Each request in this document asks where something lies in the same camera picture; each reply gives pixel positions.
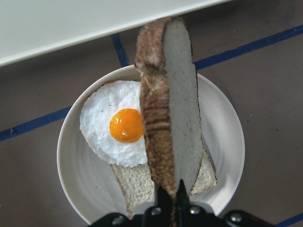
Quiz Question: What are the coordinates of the fried egg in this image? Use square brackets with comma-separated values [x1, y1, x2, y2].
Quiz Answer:
[80, 80, 147, 167]

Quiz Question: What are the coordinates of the white round plate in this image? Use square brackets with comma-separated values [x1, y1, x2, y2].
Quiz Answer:
[57, 65, 245, 223]

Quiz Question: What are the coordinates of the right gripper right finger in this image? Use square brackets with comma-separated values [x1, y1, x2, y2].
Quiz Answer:
[176, 180, 270, 227]

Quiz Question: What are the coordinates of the white rectangular tray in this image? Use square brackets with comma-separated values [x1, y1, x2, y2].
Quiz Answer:
[0, 0, 222, 67]

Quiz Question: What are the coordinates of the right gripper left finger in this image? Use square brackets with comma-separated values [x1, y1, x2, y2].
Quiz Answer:
[90, 187, 173, 227]

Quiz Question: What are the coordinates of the bread slice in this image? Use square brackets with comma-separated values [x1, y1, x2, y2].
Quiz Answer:
[104, 80, 218, 219]
[134, 16, 202, 196]

